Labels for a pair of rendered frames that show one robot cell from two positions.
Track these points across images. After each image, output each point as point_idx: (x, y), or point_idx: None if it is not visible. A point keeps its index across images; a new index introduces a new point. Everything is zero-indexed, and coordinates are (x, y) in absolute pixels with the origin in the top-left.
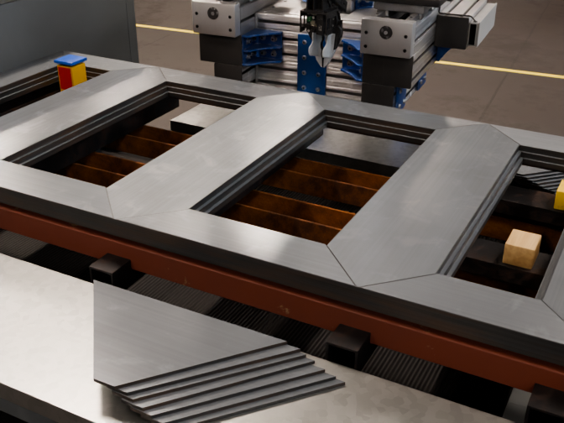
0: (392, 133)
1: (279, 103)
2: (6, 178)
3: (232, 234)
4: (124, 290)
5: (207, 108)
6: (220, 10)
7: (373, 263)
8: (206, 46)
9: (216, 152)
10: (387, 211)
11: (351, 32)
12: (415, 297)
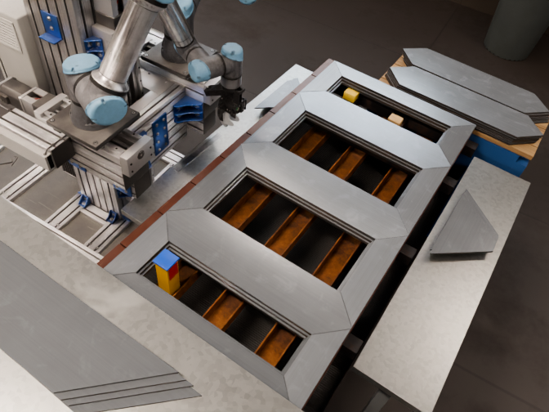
0: (296, 126)
1: (259, 158)
2: (365, 285)
3: (418, 195)
4: (437, 242)
5: (141, 211)
6: (145, 149)
7: (434, 158)
8: (128, 178)
9: (331, 193)
10: (393, 145)
11: (175, 99)
12: (455, 154)
